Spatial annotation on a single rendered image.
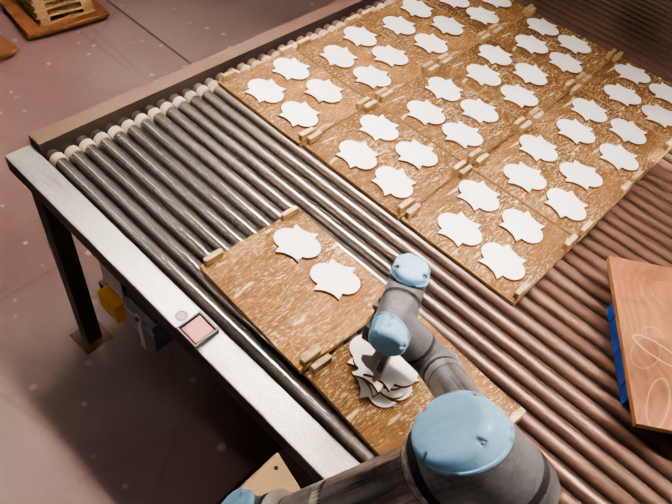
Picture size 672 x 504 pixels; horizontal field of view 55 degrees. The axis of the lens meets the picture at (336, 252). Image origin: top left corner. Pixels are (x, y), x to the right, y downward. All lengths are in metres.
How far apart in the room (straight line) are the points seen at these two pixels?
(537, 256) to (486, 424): 1.17
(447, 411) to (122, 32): 3.78
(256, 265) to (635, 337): 0.98
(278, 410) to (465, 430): 0.77
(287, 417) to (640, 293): 0.97
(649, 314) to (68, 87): 3.17
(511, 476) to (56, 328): 2.24
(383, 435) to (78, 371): 1.51
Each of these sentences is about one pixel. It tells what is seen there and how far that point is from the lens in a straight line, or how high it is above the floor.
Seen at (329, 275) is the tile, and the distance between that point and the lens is 1.72.
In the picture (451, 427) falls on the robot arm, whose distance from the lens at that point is 0.85.
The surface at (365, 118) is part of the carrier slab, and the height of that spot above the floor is 0.95.
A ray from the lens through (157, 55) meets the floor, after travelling 4.15.
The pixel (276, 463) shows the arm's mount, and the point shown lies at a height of 1.07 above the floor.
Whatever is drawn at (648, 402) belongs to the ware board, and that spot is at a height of 1.04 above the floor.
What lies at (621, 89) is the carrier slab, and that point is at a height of 0.95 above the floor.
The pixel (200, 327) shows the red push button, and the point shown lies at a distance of 1.63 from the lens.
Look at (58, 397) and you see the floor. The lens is 2.67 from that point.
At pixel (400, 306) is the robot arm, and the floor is 1.35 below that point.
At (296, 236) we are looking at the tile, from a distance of 1.79.
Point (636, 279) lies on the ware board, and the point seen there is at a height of 1.04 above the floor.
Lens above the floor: 2.30
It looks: 50 degrees down
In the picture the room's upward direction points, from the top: 10 degrees clockwise
